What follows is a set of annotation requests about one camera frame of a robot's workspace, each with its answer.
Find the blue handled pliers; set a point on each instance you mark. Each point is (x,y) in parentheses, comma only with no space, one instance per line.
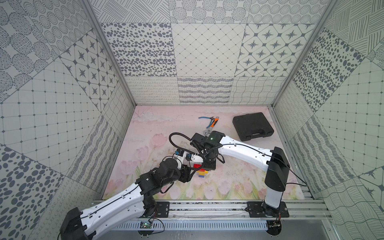
(208,118)

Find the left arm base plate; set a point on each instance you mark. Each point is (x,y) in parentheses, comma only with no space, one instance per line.
(161,210)

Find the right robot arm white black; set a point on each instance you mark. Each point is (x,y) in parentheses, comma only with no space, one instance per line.
(273,162)

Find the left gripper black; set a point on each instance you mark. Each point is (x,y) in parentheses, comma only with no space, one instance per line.
(185,174)

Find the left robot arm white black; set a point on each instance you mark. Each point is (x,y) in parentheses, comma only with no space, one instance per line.
(135,201)

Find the orange adjustable wrench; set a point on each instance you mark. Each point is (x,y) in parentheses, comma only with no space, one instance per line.
(209,128)

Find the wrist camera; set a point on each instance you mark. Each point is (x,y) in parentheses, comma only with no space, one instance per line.
(194,158)
(179,154)

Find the black plastic tool case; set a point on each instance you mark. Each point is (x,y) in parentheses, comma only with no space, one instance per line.
(252,126)

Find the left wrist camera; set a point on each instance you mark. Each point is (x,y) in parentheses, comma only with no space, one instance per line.
(179,154)

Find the yellow long lego brick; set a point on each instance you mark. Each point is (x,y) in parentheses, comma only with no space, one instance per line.
(202,172)

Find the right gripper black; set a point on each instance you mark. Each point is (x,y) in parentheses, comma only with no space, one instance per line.
(209,167)

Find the aluminium rail frame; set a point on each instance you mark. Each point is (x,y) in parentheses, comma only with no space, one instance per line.
(231,210)

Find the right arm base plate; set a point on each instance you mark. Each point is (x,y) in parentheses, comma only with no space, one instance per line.
(262,210)

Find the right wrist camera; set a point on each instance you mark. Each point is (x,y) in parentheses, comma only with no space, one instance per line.
(194,158)

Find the left controller board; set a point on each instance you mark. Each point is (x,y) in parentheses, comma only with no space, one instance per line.
(146,228)

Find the pink floral table mat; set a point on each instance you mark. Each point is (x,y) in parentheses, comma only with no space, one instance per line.
(153,134)

